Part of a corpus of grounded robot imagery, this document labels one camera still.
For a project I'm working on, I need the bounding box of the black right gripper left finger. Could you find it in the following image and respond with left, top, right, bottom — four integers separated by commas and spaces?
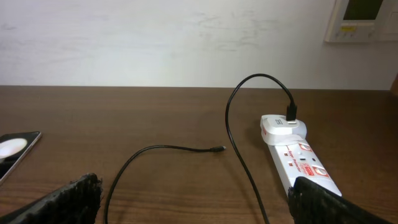
1, 173, 103, 224

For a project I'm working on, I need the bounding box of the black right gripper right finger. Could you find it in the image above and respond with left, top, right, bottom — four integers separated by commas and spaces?
287, 177, 391, 224

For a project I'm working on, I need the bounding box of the white power strip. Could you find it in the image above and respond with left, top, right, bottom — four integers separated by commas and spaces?
268, 140, 342, 196

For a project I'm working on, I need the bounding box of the black smartphone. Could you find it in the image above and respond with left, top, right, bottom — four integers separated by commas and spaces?
1, 131, 42, 185

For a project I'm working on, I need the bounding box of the white wall charger adapter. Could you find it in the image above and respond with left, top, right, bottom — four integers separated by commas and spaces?
260, 114, 307, 146

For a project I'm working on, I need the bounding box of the white wall control panel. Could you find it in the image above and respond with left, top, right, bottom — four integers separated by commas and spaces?
324, 0, 397, 44

